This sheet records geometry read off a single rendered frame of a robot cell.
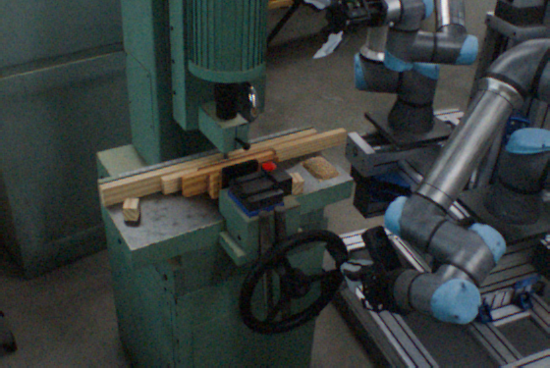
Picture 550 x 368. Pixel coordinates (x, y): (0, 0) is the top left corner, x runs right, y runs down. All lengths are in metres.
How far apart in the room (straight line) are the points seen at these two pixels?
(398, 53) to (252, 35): 0.39
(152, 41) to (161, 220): 0.43
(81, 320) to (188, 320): 0.96
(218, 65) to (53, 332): 1.43
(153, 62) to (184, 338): 0.69
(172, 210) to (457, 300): 0.70
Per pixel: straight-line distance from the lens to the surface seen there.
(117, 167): 1.82
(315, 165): 1.62
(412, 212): 1.20
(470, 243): 1.16
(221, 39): 1.32
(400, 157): 2.05
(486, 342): 2.22
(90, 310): 2.53
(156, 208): 1.48
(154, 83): 1.60
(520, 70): 1.27
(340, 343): 2.39
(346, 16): 1.38
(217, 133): 1.48
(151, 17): 1.53
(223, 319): 1.65
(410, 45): 1.54
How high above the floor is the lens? 1.79
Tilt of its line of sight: 33 degrees down
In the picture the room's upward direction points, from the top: 4 degrees clockwise
